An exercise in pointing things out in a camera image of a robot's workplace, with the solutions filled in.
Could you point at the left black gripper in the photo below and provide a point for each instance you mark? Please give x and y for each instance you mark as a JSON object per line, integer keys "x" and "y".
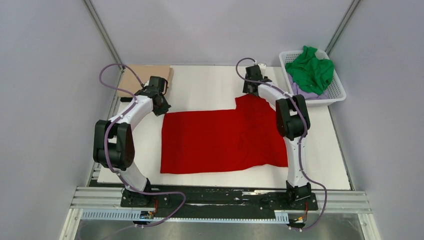
{"x": 164, "y": 109}

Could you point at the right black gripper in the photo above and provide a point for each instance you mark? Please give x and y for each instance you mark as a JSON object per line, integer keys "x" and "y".
{"x": 247, "y": 90}

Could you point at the red t shirt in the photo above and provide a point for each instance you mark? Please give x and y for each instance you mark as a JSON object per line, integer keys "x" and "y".
{"x": 228, "y": 140}

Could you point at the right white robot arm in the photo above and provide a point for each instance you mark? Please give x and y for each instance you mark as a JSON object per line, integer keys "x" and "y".
{"x": 292, "y": 121}

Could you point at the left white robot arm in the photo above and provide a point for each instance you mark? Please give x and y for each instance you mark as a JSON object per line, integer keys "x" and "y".
{"x": 113, "y": 144}

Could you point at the folded beige t shirt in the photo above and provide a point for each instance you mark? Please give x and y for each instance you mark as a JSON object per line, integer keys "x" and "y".
{"x": 130, "y": 83}

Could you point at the folded black t shirt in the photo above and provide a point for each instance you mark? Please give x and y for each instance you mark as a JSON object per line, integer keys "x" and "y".
{"x": 126, "y": 99}

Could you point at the green t shirt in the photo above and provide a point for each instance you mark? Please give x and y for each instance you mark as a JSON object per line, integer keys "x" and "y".
{"x": 311, "y": 74}

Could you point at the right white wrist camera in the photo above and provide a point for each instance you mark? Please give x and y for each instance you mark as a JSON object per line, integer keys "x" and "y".
{"x": 262, "y": 66}

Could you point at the left aluminium frame post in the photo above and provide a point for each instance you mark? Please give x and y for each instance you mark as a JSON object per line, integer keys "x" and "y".
{"x": 91, "y": 9}

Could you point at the aluminium frame post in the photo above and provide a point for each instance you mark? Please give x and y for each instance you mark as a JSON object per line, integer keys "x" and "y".
{"x": 342, "y": 25}
{"x": 91, "y": 9}

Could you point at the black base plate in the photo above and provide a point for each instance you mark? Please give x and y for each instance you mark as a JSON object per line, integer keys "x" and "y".
{"x": 212, "y": 201}

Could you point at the right aluminium frame post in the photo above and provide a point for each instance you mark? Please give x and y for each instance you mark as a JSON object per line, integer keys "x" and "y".
{"x": 342, "y": 25}

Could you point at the white slotted cable duct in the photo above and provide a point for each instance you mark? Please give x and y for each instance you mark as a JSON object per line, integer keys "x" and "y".
{"x": 140, "y": 217}

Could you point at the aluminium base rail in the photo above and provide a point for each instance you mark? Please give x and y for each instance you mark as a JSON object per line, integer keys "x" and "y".
{"x": 333, "y": 201}

